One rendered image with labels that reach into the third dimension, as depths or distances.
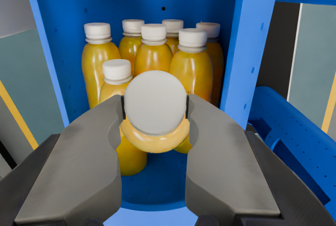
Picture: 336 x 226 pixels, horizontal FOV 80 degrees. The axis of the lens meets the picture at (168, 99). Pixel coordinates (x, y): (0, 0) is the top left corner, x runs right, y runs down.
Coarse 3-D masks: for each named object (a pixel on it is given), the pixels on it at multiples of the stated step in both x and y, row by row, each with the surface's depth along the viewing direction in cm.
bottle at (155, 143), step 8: (128, 120) 15; (184, 120) 15; (120, 128) 17; (128, 128) 15; (136, 128) 14; (176, 128) 15; (184, 128) 15; (128, 136) 16; (136, 136) 15; (144, 136) 15; (152, 136) 15; (160, 136) 15; (168, 136) 15; (176, 136) 15; (184, 136) 16; (136, 144) 16; (144, 144) 15; (152, 144) 15; (160, 144) 15; (168, 144) 16; (176, 144) 17; (152, 152) 17; (160, 152) 17
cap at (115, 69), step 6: (114, 60) 30; (120, 60) 30; (126, 60) 29; (102, 66) 28; (108, 66) 27; (114, 66) 27; (120, 66) 27; (126, 66) 28; (108, 72) 27; (114, 72) 27; (120, 72) 27; (126, 72) 28; (108, 78) 28; (114, 78) 28; (120, 78) 28
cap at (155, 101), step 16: (144, 80) 12; (160, 80) 12; (176, 80) 12; (128, 96) 12; (144, 96) 12; (160, 96) 12; (176, 96) 12; (128, 112) 12; (144, 112) 12; (160, 112) 12; (176, 112) 12; (144, 128) 12; (160, 128) 12
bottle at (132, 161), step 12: (108, 84) 29; (120, 84) 28; (108, 96) 28; (120, 132) 30; (120, 144) 31; (120, 156) 32; (132, 156) 33; (144, 156) 35; (120, 168) 34; (132, 168) 34
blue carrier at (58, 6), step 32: (32, 0) 23; (64, 0) 29; (96, 0) 34; (128, 0) 37; (160, 0) 38; (192, 0) 37; (224, 0) 33; (256, 0) 16; (64, 32) 30; (224, 32) 35; (256, 32) 18; (64, 64) 30; (224, 64) 36; (256, 64) 21; (64, 96) 29; (224, 96) 20; (160, 160) 38; (128, 192) 32; (160, 192) 32; (128, 224) 26; (160, 224) 25; (192, 224) 27
